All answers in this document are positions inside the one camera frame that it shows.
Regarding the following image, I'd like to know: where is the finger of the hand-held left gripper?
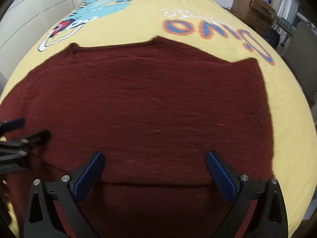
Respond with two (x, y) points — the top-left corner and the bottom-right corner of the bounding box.
(0, 118), (25, 131)
(21, 129), (51, 145)

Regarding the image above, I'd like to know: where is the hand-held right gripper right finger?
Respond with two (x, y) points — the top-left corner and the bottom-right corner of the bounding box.
(205, 151), (289, 238)

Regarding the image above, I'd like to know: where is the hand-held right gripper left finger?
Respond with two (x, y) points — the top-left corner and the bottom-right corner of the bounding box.
(23, 151), (106, 238)

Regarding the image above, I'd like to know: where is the maroon knit sweater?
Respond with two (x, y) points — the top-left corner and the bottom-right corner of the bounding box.
(0, 36), (276, 238)

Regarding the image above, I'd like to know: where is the white panelled wardrobe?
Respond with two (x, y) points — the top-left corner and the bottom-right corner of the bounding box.
(0, 0), (85, 81)

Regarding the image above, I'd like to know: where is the dark hanging garment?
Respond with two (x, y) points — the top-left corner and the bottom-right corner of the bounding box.
(267, 28), (281, 50)

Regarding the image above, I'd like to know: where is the grey chair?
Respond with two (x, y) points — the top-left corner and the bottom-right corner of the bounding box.
(282, 22), (317, 105)

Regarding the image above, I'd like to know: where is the yellow printed bed sheet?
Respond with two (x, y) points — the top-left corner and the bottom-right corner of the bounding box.
(0, 0), (316, 238)

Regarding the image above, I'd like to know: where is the brown cardboard box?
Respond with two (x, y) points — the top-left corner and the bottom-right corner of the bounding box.
(231, 0), (276, 34)

